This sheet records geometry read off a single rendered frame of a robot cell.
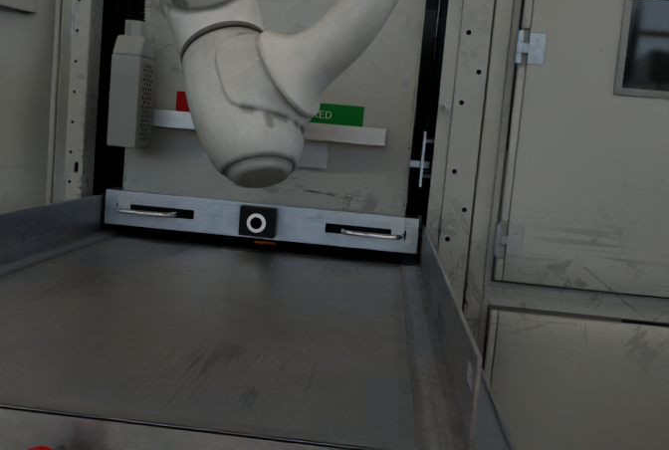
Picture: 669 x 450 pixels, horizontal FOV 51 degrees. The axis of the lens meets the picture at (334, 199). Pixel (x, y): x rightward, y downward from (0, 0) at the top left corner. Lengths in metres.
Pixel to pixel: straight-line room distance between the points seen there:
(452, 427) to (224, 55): 0.42
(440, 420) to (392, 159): 0.69
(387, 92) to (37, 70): 0.57
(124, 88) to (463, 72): 0.53
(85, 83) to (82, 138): 0.09
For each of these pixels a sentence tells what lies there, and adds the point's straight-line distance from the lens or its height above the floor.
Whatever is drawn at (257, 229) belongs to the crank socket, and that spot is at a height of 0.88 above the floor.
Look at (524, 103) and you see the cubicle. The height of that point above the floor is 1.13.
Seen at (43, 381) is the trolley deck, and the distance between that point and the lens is 0.59.
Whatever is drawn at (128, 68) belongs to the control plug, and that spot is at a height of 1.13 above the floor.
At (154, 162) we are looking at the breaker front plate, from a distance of 1.24.
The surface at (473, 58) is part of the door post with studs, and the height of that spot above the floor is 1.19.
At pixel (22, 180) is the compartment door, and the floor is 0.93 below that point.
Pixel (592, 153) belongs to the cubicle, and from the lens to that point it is 1.15.
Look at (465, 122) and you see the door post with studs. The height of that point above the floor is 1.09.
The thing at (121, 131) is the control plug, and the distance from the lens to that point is 1.14.
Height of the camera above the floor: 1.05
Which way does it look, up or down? 5 degrees down
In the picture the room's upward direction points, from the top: 5 degrees clockwise
